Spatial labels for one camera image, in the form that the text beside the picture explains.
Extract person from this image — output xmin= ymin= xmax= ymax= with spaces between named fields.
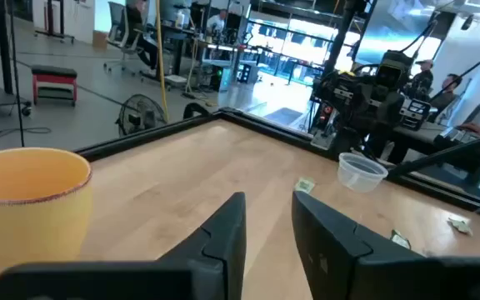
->
xmin=429 ymin=73 xmax=464 ymax=113
xmin=125 ymin=0 xmax=160 ymax=70
xmin=406 ymin=58 xmax=435 ymax=99
xmin=206 ymin=8 xmax=229 ymax=35

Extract grey office chair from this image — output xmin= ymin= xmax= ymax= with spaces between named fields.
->
xmin=102 ymin=1 xmax=146 ymax=77

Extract black grey electronic device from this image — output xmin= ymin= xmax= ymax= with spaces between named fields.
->
xmin=399 ymin=97 xmax=433 ymax=131

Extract black vertical pole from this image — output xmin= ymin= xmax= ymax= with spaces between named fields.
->
xmin=322 ymin=0 xmax=368 ymax=78
xmin=0 ymin=0 xmax=14 ymax=95

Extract black curved cable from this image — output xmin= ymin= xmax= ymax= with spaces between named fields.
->
xmin=182 ymin=102 xmax=213 ymax=121

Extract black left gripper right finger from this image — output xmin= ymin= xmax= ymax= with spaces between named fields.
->
xmin=292 ymin=191 xmax=480 ymax=300

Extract black floor fan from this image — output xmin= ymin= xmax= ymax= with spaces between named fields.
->
xmin=114 ymin=93 xmax=168 ymax=137

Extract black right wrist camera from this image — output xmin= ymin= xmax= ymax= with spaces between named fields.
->
xmin=374 ymin=49 xmax=414 ymax=91

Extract red stool black seat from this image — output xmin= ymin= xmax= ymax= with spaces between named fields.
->
xmin=31 ymin=64 xmax=78 ymax=107

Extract yellow ceramic mug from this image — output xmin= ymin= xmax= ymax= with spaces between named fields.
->
xmin=0 ymin=146 xmax=94 ymax=274

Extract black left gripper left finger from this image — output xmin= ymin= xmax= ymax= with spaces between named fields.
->
xmin=0 ymin=192 xmax=248 ymax=300

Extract yellow hanging cable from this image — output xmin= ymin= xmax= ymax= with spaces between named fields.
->
xmin=154 ymin=0 xmax=170 ymax=123

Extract brown cardboard box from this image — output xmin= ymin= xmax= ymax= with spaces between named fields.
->
xmin=92 ymin=29 xmax=109 ymax=51

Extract clear plastic deli container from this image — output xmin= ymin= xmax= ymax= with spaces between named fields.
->
xmin=337 ymin=152 xmax=389 ymax=193

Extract green banknote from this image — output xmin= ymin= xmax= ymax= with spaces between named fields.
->
xmin=293 ymin=177 xmax=317 ymax=194
xmin=447 ymin=217 xmax=473 ymax=237
xmin=389 ymin=228 xmax=412 ymax=251

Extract person's hand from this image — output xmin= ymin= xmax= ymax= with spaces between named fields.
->
xmin=457 ymin=122 xmax=480 ymax=138

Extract black metal shelving rack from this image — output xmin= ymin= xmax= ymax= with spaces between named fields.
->
xmin=242 ymin=11 xmax=338 ymax=85

